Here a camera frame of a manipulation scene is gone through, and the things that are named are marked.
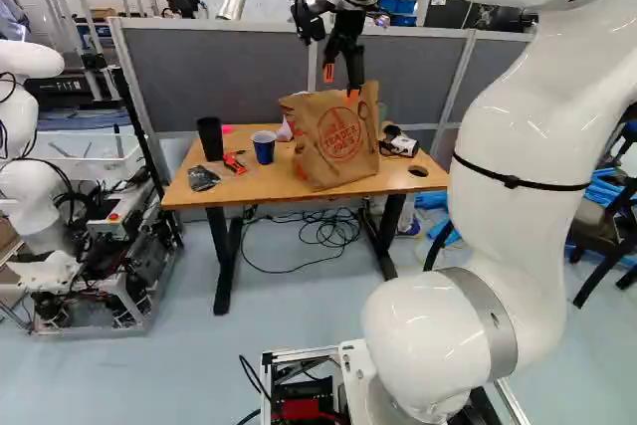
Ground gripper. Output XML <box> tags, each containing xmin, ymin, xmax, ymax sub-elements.
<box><xmin>320</xmin><ymin>9</ymin><xmax>368</xmax><ymax>102</ymax></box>

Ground brown paper bag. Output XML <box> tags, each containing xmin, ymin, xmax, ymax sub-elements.
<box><xmin>278</xmin><ymin>78</ymin><xmax>383</xmax><ymax>193</ymax></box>

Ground white and black device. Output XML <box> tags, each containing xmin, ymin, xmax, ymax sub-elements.
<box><xmin>379</xmin><ymin>124</ymin><xmax>421</xmax><ymax>158</ymax></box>

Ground blue plastic cup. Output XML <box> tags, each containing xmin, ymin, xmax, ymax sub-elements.
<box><xmin>250</xmin><ymin>129</ymin><xmax>277</xmax><ymax>166</ymax></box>

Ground grey office partition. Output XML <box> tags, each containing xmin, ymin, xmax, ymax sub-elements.
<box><xmin>106</xmin><ymin>15</ymin><xmax>539</xmax><ymax>148</ymax></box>

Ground wooden table with black legs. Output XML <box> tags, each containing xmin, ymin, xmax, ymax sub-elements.
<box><xmin>160</xmin><ymin>120</ymin><xmax>450</xmax><ymax>318</ymax></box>

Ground orange and black tool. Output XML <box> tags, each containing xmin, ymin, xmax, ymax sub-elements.
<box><xmin>221</xmin><ymin>148</ymin><xmax>249</xmax><ymax>177</ymax></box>

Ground black cylinder cup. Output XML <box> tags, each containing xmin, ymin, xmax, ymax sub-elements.
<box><xmin>196</xmin><ymin>115</ymin><xmax>226</xmax><ymax>163</ymax></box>

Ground black mesh pouch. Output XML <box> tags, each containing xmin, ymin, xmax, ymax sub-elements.
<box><xmin>186</xmin><ymin>163</ymin><xmax>222</xmax><ymax>193</ymax></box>

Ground white robot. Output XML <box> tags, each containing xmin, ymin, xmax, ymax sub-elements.
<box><xmin>0</xmin><ymin>38</ymin><xmax>181</xmax><ymax>337</ymax></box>

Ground black floor cables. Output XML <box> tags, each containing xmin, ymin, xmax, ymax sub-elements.
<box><xmin>240</xmin><ymin>204</ymin><xmax>370</xmax><ymax>276</ymax></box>

